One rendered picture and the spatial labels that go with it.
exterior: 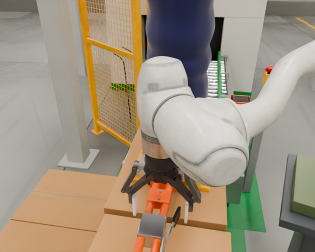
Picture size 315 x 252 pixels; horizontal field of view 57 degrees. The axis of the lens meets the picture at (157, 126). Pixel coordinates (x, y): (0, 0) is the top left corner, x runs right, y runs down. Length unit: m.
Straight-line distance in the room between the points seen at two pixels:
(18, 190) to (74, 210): 1.16
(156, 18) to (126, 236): 0.65
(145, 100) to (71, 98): 1.92
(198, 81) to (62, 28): 1.49
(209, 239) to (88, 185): 0.95
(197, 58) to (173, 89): 0.39
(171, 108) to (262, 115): 0.15
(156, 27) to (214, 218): 0.61
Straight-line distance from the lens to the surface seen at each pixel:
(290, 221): 1.33
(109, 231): 0.95
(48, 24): 2.32
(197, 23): 0.89
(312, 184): 1.45
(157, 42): 0.90
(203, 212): 0.99
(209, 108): 0.46
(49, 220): 1.58
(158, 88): 0.54
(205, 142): 0.41
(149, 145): 0.62
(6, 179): 2.85
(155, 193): 0.83
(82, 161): 2.77
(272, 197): 2.55
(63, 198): 1.68
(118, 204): 1.01
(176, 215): 0.78
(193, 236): 0.93
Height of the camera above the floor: 1.66
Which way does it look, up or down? 31 degrees down
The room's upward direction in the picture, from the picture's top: straight up
